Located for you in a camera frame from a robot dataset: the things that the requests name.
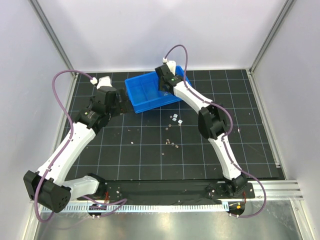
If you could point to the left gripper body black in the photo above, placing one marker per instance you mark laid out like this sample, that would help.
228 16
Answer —
122 100

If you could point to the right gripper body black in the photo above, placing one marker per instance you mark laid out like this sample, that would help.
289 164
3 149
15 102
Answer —
161 78

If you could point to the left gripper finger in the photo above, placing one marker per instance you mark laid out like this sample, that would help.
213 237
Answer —
125 107
122 96

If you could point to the blue plastic compartment bin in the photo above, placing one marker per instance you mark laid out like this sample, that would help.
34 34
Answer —
143 93

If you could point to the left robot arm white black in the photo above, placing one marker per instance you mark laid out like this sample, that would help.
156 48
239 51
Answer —
48 185

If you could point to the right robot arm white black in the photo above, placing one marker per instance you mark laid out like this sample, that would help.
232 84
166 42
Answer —
212 125

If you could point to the black grid cutting mat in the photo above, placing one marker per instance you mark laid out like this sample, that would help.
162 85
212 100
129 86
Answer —
130 147

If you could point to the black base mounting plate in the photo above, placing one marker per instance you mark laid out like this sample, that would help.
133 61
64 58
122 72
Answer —
169 192

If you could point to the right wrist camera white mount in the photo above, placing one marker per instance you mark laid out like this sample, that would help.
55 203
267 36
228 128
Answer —
171 65

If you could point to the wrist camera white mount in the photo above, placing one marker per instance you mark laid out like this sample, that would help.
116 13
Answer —
171 65
101 82

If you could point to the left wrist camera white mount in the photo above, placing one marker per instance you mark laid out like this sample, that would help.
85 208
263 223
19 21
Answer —
101 82

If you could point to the left aluminium frame post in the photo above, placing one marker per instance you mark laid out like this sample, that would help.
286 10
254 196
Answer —
50 32

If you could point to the aluminium frame post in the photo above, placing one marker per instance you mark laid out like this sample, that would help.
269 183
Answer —
284 11
50 32

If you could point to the white slotted cable duct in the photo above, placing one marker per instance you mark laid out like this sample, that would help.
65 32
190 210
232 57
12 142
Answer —
86 207

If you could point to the right aluminium frame post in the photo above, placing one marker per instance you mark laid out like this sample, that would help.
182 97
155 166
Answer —
284 11

